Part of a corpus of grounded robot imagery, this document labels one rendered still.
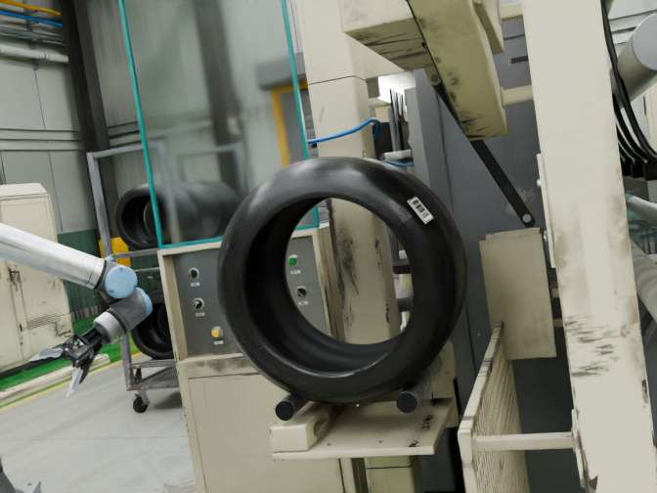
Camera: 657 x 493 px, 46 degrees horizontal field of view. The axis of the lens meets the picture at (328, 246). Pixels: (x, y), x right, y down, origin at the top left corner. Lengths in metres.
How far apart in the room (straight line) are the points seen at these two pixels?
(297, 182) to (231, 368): 0.99
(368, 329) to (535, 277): 0.46
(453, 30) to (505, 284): 0.74
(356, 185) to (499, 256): 0.45
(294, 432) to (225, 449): 0.85
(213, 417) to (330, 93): 1.14
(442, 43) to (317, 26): 0.70
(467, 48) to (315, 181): 0.44
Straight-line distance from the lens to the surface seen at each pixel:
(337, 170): 1.64
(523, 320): 1.91
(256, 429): 2.53
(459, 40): 1.41
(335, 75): 2.03
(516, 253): 1.89
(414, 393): 1.68
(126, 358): 5.78
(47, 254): 2.17
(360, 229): 2.01
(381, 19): 1.38
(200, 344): 2.58
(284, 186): 1.67
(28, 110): 12.97
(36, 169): 12.82
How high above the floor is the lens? 1.36
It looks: 4 degrees down
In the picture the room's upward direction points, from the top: 9 degrees counter-clockwise
